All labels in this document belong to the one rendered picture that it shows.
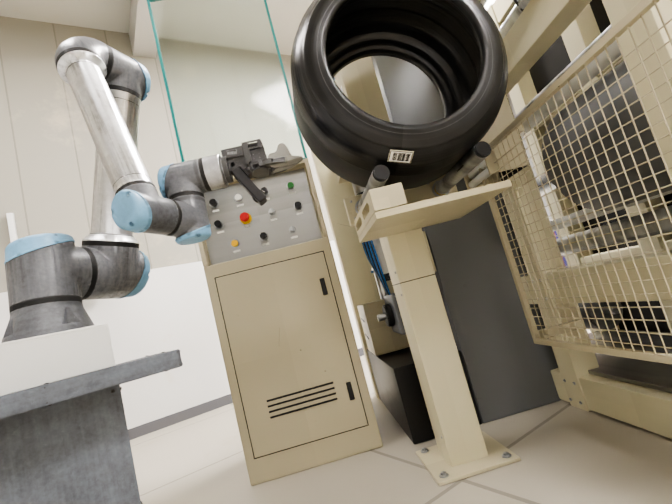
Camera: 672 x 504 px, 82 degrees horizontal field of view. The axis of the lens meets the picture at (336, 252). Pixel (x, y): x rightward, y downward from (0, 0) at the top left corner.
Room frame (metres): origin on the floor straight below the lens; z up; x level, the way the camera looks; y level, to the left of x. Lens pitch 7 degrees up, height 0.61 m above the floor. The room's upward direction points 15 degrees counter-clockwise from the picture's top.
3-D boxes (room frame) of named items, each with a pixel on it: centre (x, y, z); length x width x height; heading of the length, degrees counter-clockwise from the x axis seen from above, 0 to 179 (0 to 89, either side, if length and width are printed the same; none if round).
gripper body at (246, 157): (1.01, 0.17, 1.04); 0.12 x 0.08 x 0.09; 95
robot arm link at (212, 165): (1.01, 0.26, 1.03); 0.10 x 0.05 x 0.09; 5
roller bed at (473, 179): (1.41, -0.64, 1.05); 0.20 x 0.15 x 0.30; 5
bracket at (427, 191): (1.33, -0.27, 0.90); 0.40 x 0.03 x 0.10; 95
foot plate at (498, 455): (1.40, -0.24, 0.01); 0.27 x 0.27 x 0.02; 5
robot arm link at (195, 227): (0.98, 0.35, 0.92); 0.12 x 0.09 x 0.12; 155
